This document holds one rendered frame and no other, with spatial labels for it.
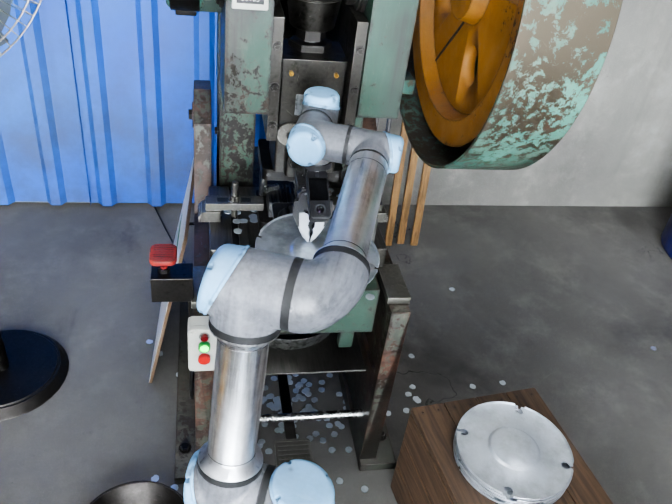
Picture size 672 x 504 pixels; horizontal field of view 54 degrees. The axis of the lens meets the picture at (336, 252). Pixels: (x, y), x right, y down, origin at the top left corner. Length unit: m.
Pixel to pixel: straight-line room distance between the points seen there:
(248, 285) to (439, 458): 0.89
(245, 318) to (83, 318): 1.59
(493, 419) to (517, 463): 0.14
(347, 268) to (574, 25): 0.59
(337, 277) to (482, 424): 0.89
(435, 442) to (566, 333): 1.15
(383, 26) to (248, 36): 0.28
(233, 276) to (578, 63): 0.73
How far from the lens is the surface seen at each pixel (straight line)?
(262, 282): 0.99
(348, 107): 1.52
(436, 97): 1.76
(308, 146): 1.27
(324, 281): 0.99
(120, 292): 2.64
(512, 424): 1.82
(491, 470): 1.71
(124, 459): 2.12
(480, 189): 3.36
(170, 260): 1.54
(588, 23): 1.29
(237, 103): 1.48
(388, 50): 1.48
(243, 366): 1.08
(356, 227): 1.09
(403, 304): 1.69
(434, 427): 1.79
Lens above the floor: 1.70
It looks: 36 degrees down
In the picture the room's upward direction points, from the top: 8 degrees clockwise
